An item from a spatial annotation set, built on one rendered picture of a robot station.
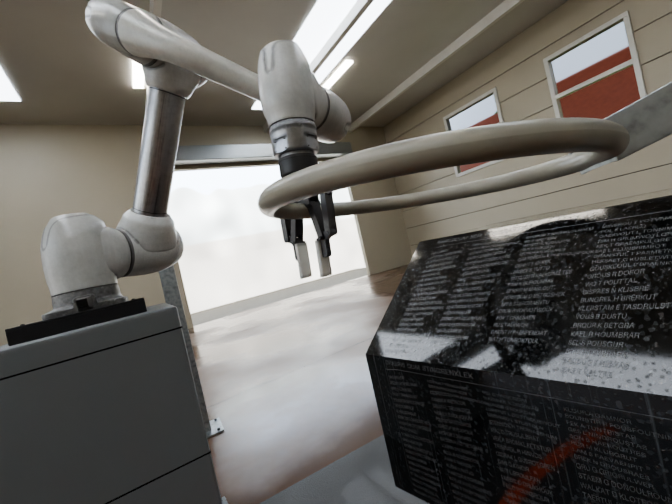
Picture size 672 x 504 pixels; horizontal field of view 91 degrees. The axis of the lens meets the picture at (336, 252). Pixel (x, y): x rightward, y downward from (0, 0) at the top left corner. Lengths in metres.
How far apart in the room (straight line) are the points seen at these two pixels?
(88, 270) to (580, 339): 1.09
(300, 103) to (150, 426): 0.83
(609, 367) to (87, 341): 0.98
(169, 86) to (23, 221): 6.29
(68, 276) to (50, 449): 0.40
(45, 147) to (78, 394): 6.76
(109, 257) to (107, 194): 6.15
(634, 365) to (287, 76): 0.65
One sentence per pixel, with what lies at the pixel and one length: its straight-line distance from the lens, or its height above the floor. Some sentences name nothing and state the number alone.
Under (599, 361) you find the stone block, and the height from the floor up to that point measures 0.64.
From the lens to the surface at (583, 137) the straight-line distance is 0.37.
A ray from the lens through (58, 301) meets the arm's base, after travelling 1.14.
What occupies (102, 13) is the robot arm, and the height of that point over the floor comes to 1.50.
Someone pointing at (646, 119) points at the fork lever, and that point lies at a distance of 0.52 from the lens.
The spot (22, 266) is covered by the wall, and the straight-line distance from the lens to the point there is 7.22.
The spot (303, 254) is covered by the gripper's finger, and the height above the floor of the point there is 0.85.
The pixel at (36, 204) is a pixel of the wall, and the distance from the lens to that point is 7.34.
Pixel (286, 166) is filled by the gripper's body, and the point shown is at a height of 1.02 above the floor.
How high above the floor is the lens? 0.85
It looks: level
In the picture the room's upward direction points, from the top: 13 degrees counter-clockwise
